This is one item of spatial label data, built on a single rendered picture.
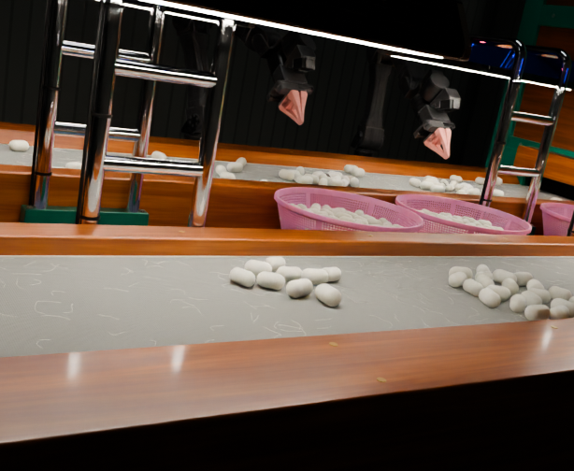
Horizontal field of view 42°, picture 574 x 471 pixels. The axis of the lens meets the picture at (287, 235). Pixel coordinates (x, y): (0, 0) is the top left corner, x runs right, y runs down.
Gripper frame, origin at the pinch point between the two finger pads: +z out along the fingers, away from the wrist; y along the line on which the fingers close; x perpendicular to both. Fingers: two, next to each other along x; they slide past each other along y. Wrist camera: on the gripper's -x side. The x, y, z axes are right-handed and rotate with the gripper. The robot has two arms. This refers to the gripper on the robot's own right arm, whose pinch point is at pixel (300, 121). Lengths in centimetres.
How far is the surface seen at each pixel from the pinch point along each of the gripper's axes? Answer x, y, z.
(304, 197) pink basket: -14.7, -19.1, 33.3
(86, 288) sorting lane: -40, -73, 65
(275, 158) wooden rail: 9.9, -2.9, 3.9
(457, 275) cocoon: -44, -22, 67
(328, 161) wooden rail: 9.7, 13.1, 3.5
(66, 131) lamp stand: -22, -65, 28
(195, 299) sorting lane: -43, -62, 69
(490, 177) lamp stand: -20.8, 28.2, 29.4
